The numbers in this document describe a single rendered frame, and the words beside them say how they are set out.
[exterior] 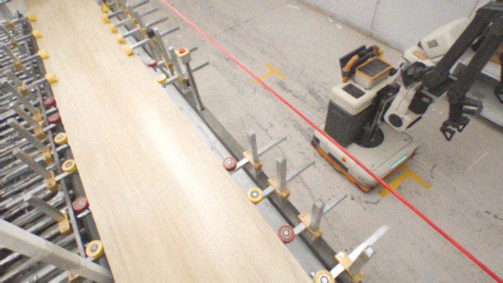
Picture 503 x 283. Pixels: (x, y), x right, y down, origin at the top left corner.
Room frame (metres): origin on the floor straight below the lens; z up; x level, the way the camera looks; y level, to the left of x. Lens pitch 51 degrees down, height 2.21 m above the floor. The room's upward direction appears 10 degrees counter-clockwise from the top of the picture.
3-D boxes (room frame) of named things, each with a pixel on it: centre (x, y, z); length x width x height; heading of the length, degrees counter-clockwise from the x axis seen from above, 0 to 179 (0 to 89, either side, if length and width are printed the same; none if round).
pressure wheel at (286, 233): (0.43, -0.11, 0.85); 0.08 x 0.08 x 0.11
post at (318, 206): (0.46, -0.26, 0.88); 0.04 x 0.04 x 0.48; 27
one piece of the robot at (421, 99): (1.07, -1.15, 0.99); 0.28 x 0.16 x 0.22; 117
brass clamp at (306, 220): (0.48, -0.25, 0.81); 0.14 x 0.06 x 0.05; 27
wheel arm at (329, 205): (0.52, -0.29, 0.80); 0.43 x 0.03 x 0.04; 117
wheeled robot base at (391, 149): (1.33, -1.02, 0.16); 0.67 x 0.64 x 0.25; 27
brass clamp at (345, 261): (0.25, -0.36, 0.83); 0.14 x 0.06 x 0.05; 27
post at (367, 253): (0.23, -0.37, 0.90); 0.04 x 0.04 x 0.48; 27
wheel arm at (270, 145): (0.96, -0.06, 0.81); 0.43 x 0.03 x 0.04; 117
